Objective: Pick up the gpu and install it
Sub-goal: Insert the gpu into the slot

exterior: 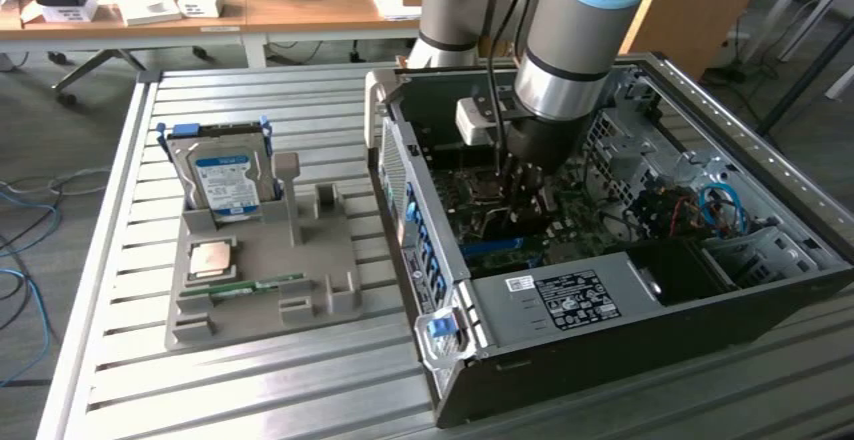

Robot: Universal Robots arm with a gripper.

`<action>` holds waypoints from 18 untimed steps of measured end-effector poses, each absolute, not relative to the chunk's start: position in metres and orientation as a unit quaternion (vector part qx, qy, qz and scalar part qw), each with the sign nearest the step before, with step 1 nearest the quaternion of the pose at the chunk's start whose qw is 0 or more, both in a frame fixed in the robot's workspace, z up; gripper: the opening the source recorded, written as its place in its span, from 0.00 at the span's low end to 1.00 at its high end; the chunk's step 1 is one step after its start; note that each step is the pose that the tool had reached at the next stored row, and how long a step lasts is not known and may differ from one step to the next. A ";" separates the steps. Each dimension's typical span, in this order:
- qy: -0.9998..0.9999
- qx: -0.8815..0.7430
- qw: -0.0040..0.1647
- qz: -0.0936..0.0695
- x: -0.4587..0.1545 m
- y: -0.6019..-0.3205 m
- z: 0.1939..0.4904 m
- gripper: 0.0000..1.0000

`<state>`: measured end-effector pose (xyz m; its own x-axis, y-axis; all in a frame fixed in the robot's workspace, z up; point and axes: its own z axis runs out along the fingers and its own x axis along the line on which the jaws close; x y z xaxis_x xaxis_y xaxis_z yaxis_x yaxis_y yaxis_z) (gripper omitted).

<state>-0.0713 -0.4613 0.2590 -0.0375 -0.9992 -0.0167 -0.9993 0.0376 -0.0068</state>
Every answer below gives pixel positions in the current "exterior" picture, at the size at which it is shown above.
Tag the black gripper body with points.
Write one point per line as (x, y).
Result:
(541, 142)

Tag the green graphics card black fan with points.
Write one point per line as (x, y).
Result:
(527, 230)

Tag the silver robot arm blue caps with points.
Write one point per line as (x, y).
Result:
(574, 35)

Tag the CPU socket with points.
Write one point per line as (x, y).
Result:
(477, 185)

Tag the green motherboard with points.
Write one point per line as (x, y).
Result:
(581, 215)

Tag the blue expansion slot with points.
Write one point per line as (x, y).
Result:
(494, 249)

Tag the silver perforated drive cage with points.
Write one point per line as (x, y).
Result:
(627, 175)

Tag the grey power supply unit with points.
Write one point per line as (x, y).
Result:
(514, 305)

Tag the blue case latch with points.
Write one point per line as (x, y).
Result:
(439, 327)

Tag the black open PC case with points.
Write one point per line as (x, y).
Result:
(601, 360)

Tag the white booklet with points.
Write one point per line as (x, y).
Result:
(394, 2)

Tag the silver disk bay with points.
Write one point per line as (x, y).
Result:
(768, 255)

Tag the grey parts rack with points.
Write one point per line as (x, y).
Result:
(267, 260)

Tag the hard disk blue caddy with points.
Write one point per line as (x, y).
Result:
(223, 180)

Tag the green RAM stick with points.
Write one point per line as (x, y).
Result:
(234, 287)

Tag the copper-topped CPU chip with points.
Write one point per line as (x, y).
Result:
(208, 260)

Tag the small white labelled box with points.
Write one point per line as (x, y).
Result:
(200, 2)

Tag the flat white box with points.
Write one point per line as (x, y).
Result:
(150, 10)

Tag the grey leg with castor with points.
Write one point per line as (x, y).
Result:
(87, 67)

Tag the wooden desk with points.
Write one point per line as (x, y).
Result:
(80, 30)

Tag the white box black lid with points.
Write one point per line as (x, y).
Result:
(67, 7)

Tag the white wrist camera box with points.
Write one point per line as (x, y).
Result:
(477, 122)

